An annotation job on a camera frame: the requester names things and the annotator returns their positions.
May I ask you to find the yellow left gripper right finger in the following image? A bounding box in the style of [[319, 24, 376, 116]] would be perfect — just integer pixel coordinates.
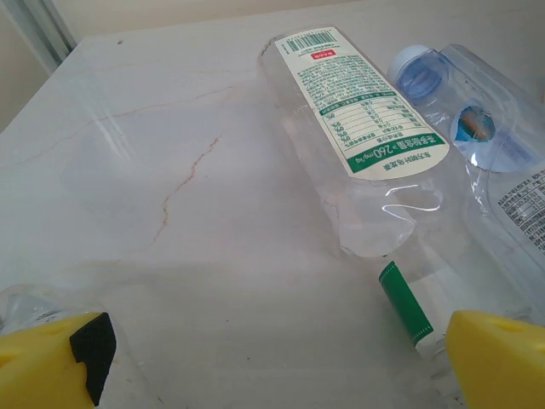
[[445, 309, 545, 409]]

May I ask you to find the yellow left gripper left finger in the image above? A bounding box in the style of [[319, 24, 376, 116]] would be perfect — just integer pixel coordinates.
[[0, 311, 118, 409]]

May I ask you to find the clear plastic bottle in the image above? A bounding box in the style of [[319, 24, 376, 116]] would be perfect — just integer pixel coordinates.
[[0, 283, 129, 342]]

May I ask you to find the clear bottle dark green band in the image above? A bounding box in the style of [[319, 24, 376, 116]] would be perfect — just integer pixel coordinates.
[[376, 255, 537, 384]]

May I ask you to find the small clear bottle blue label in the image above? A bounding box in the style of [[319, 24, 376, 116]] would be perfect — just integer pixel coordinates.
[[386, 42, 545, 308]]

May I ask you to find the clear bottle green-white label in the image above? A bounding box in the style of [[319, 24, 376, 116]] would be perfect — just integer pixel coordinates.
[[255, 26, 459, 261]]

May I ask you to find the aluminium frame post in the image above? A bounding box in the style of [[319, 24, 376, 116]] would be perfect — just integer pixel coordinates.
[[6, 0, 78, 65]]

